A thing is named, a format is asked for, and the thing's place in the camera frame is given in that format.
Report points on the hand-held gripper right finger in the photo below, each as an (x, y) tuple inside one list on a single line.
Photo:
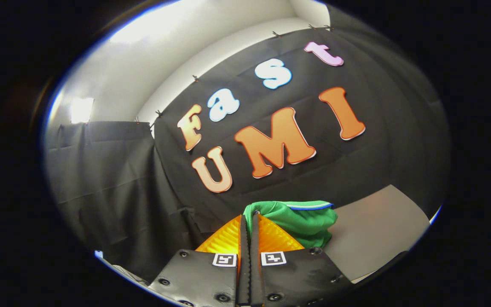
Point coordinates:
[(255, 273)]

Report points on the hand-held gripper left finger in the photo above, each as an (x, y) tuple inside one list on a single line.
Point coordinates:
[(244, 273)]

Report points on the grey cabinet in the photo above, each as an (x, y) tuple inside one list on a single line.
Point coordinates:
[(377, 230)]

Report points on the green shirt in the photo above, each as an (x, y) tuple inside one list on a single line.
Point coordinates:
[(305, 221)]

